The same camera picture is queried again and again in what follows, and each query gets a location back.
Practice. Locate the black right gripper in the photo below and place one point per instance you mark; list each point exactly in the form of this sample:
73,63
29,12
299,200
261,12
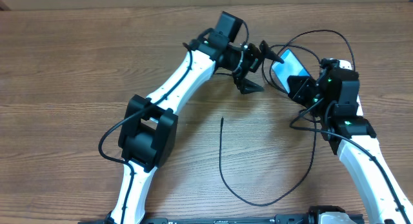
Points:
304,84

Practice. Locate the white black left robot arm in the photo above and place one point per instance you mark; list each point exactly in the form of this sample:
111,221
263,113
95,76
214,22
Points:
148,130

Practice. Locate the white power strip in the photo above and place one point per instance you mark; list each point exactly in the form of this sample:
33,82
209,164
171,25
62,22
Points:
348,90

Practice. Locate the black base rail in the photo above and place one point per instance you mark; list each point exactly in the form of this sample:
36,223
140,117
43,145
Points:
315,214

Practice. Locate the Galaxy smartphone blue screen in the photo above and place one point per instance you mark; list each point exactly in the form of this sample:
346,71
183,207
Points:
291,67

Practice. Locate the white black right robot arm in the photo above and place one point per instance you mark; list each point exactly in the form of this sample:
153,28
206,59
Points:
354,141

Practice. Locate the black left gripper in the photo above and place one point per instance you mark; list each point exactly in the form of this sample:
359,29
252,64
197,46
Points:
254,57

